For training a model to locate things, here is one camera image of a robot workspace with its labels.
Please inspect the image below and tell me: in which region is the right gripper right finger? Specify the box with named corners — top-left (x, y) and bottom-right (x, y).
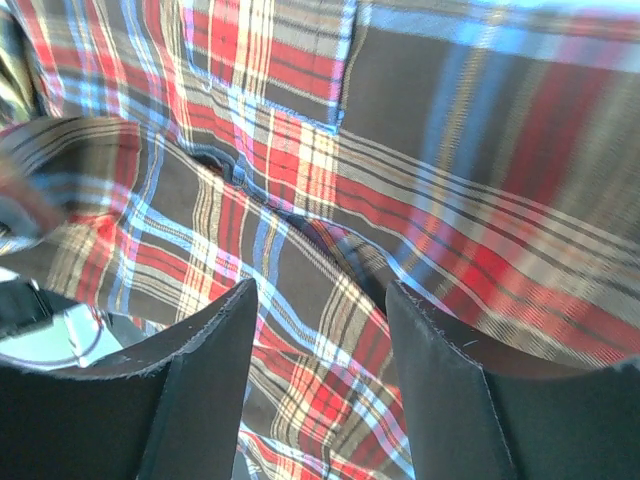
top-left (386, 282), bottom-right (639, 479)

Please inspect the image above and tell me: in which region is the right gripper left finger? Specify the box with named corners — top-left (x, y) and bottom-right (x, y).
top-left (1, 280), bottom-right (258, 479)

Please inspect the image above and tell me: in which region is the red brown plaid shirt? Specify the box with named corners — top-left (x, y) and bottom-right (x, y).
top-left (1, 1), bottom-right (639, 479)

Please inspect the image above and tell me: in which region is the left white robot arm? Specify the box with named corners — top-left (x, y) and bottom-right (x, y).
top-left (1, 268), bottom-right (146, 371)

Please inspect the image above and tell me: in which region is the folded yellow plaid shirt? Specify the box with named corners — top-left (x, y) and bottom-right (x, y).
top-left (0, 1), bottom-right (38, 128)

